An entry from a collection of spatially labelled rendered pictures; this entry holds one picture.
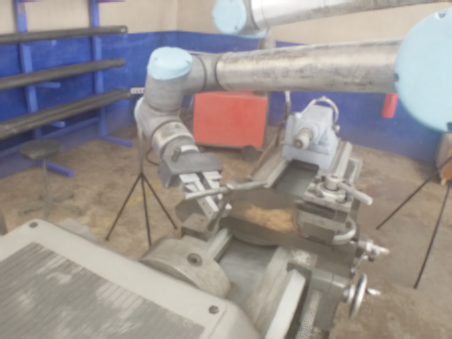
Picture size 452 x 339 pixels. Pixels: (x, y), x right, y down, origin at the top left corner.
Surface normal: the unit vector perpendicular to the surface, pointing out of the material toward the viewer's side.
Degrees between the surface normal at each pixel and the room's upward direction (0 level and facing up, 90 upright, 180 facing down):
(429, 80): 87
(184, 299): 0
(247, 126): 90
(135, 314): 0
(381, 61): 78
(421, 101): 87
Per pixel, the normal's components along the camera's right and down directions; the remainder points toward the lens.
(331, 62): -0.74, 0.04
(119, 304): 0.07, -0.90
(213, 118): -0.09, 0.43
